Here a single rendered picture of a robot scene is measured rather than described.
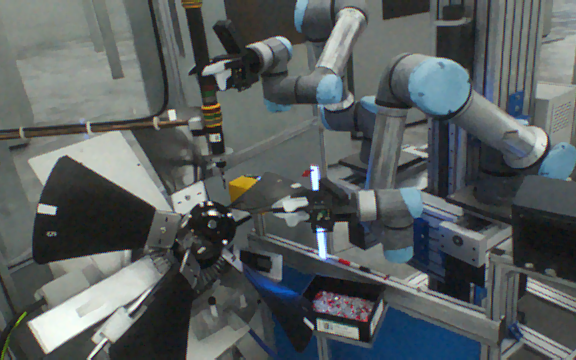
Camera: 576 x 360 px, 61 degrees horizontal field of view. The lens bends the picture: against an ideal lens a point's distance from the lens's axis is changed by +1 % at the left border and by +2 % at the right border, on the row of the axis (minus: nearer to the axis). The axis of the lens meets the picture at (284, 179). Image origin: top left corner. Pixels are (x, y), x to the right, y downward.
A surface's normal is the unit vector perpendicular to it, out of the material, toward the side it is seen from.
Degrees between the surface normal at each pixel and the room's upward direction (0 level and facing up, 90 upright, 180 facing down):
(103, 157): 50
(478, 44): 90
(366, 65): 90
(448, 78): 85
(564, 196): 15
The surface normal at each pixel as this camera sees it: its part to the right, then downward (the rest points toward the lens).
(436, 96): 0.20, 0.29
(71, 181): 0.40, 0.00
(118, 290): 0.50, -0.44
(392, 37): 0.40, 0.33
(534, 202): -0.28, -0.79
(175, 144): -0.15, -0.37
